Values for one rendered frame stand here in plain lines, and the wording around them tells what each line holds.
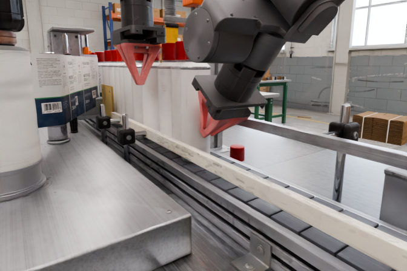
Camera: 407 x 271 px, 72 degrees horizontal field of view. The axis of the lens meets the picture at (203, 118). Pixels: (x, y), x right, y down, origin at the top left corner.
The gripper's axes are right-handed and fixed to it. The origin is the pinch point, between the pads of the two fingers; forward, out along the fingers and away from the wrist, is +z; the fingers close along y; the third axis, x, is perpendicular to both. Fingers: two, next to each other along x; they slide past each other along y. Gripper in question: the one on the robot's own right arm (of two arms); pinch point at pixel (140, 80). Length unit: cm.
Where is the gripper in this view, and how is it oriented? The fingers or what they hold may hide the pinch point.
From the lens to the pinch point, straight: 54.5
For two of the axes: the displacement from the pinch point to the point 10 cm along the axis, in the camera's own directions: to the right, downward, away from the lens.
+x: 8.2, -1.0, 5.7
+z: 0.0, 9.8, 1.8
